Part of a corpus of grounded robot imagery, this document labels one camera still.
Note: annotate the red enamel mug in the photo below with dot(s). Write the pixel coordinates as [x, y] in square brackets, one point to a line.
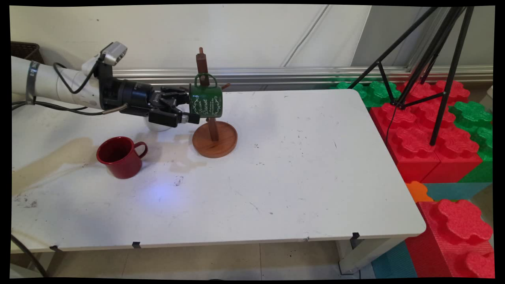
[122, 159]

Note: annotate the black table edge clip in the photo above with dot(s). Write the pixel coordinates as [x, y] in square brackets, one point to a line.
[355, 236]
[55, 248]
[136, 245]

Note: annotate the teal foam mat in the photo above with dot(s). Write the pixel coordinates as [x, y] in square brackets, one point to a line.
[394, 262]

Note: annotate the black tripod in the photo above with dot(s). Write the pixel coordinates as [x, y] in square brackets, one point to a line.
[438, 47]

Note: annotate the metal wall rail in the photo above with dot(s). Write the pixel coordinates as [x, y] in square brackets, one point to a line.
[315, 74]

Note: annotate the orange foam piece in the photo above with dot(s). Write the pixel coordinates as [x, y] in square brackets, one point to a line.
[418, 191]

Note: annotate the wooden mug tree stand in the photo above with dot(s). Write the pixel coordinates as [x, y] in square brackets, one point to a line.
[215, 140]

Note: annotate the white table leg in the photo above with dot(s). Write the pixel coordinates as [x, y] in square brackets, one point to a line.
[367, 254]

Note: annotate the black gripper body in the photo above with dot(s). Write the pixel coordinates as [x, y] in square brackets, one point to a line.
[136, 96]

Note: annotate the green foam block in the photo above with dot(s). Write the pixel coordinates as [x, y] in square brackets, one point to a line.
[475, 118]
[375, 92]

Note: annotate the green printed enamel mug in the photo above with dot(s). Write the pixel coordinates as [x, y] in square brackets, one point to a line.
[206, 101]

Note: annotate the large red foam block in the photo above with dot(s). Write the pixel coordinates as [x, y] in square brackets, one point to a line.
[418, 146]

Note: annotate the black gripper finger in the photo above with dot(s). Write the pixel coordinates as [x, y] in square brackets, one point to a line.
[165, 117]
[175, 92]

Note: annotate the dark wicker basket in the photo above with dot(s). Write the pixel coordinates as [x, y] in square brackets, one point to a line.
[23, 51]

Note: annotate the white enamel mug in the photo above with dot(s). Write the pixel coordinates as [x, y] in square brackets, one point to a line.
[158, 127]

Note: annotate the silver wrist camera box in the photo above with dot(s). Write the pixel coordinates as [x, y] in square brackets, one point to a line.
[115, 53]

